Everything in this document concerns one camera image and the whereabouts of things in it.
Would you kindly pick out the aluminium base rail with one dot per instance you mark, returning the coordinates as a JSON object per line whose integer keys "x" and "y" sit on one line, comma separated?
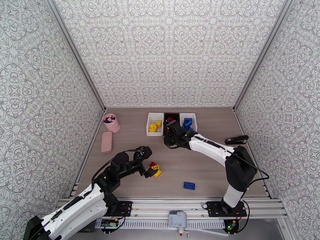
{"x": 162, "y": 205}

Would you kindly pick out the grey plastic device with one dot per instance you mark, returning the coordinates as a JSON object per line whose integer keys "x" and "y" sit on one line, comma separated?
{"x": 178, "y": 220}

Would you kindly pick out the aluminium frame post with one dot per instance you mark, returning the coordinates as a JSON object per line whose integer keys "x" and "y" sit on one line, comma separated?
{"x": 261, "y": 54}
{"x": 77, "y": 54}

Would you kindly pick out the white plastic bin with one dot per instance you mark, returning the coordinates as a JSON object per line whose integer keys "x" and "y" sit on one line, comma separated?
{"x": 154, "y": 134}
{"x": 193, "y": 116}

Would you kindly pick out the aluminium table side rail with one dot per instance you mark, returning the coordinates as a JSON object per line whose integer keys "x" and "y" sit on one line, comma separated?
{"x": 90, "y": 146}
{"x": 240, "y": 126}

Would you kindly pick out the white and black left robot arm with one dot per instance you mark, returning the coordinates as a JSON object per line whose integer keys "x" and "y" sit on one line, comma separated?
{"x": 80, "y": 206}

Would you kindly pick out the flat black box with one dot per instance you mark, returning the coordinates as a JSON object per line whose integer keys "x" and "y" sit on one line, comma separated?
{"x": 87, "y": 229}

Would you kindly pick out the aluminium table back rail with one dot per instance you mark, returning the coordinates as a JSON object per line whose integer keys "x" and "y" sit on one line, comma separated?
{"x": 140, "y": 107}

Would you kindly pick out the black plastic bin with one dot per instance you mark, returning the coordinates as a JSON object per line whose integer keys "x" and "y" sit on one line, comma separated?
{"x": 166, "y": 115}

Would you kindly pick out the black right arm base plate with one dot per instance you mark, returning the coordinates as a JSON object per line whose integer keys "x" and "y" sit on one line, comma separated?
{"x": 212, "y": 209}

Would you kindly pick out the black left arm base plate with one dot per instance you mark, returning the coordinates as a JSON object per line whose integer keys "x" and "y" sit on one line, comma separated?
{"x": 125, "y": 206}

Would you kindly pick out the small circuit board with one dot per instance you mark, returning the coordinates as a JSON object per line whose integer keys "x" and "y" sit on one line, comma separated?
{"x": 110, "y": 223}

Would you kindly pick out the red lego brick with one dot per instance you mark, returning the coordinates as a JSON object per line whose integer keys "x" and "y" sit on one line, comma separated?
{"x": 153, "y": 163}
{"x": 170, "y": 119}

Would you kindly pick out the curved yellow lego brick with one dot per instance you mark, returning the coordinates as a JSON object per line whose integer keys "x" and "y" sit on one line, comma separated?
{"x": 152, "y": 127}

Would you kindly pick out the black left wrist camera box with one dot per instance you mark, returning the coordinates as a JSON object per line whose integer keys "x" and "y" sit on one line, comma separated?
{"x": 144, "y": 152}

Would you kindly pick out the black stapler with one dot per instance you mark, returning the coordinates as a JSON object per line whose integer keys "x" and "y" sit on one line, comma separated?
{"x": 237, "y": 140}

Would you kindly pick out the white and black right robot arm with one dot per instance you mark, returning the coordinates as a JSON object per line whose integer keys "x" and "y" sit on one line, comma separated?
{"x": 212, "y": 149}

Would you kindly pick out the round black circuit board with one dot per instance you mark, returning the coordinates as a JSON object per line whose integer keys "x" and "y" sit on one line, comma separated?
{"x": 231, "y": 225}

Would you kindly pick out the pink cup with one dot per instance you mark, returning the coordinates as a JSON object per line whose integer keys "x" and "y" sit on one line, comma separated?
{"x": 113, "y": 127}

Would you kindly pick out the pink case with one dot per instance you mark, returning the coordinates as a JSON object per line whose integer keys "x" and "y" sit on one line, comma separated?
{"x": 107, "y": 142}

